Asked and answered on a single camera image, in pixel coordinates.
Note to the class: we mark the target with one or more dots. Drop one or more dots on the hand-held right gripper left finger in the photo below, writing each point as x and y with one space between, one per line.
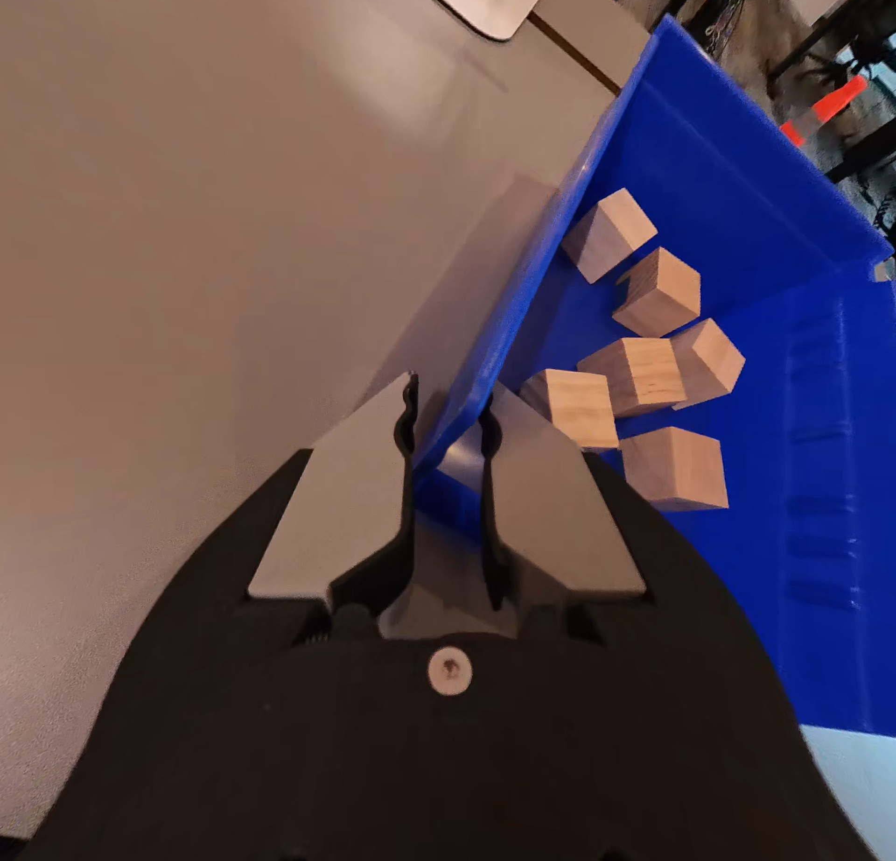
343 511

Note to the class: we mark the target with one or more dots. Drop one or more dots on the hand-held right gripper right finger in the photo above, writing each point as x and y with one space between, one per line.
560 518

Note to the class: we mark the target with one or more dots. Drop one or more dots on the pile of wooden cubes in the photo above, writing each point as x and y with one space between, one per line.
672 467

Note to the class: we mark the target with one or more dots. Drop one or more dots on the blue plastic bin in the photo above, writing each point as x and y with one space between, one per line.
784 357

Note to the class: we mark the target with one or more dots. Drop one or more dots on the orange traffic cone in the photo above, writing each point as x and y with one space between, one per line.
833 104

